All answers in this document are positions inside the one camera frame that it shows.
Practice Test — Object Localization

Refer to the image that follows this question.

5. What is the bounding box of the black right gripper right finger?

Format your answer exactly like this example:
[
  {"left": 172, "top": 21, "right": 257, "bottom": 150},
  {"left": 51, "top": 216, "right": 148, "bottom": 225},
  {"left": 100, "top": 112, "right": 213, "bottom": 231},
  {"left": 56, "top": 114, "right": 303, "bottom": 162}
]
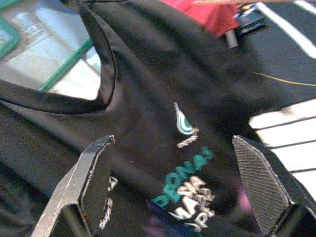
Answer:
[{"left": 231, "top": 134, "right": 316, "bottom": 237}]

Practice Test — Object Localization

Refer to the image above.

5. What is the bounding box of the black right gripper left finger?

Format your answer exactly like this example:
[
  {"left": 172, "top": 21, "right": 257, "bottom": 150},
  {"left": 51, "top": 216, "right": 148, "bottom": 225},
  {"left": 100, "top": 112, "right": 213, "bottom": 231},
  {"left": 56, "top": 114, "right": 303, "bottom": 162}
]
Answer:
[{"left": 31, "top": 134, "right": 117, "bottom": 237}]

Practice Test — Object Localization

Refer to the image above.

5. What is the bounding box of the teal green plastic hanger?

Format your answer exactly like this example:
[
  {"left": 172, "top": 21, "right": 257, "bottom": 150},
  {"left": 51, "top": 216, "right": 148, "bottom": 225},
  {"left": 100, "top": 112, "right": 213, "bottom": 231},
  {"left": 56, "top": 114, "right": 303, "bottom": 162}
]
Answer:
[{"left": 0, "top": 0, "right": 94, "bottom": 92}]

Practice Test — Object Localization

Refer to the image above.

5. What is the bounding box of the black printed sports jersey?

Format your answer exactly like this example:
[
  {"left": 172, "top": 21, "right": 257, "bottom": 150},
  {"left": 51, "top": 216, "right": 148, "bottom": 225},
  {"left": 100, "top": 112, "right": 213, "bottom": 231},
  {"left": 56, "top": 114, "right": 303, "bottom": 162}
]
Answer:
[{"left": 0, "top": 0, "right": 265, "bottom": 237}]

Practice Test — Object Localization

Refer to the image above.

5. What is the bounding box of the small dark box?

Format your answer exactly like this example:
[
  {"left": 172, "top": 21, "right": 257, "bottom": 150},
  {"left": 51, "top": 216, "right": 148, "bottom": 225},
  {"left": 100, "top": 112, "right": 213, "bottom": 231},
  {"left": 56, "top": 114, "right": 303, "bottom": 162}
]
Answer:
[{"left": 226, "top": 9, "right": 267, "bottom": 49}]

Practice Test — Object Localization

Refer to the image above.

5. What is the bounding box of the red cloth cover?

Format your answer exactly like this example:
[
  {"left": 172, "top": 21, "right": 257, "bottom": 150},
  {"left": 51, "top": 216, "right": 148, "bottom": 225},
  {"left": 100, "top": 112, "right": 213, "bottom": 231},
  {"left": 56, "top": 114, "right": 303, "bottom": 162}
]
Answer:
[{"left": 159, "top": 0, "right": 242, "bottom": 38}]

